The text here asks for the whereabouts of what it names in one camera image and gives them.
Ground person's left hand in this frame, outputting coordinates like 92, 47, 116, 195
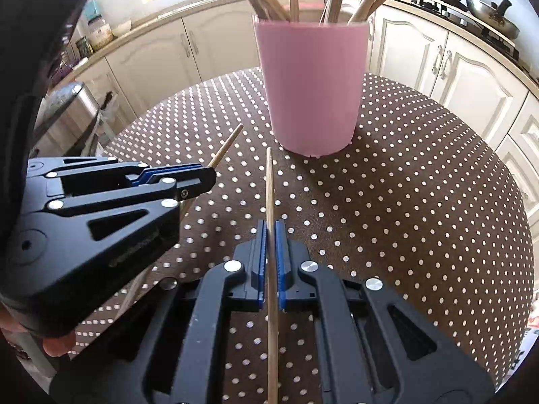
42, 330, 77, 358

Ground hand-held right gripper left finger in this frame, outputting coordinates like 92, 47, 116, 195
51, 220, 267, 404

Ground pink cup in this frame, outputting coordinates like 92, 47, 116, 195
252, 12, 371, 158

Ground long wooden chopstick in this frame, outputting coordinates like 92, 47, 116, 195
265, 147, 279, 404
125, 124, 245, 304

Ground cream base kitchen cabinets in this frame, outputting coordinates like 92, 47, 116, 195
42, 0, 539, 236

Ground clear food jar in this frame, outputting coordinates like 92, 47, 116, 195
86, 16, 114, 51

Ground stainless steel trash can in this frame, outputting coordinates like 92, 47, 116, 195
34, 82, 104, 158

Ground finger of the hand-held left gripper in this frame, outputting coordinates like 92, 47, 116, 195
27, 157, 213, 186
46, 168, 217, 274

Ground brown polka dot tablecloth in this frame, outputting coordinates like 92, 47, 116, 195
73, 67, 535, 404

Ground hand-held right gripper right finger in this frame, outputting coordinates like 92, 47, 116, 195
275, 220, 495, 404

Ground beige kitchen countertop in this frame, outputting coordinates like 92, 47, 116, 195
71, 0, 539, 93

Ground steel wok with lid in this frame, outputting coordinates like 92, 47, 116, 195
465, 0, 521, 40

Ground teal box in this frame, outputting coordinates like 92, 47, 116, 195
82, 0, 104, 24

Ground black gas stove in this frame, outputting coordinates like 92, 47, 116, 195
406, 0, 520, 62

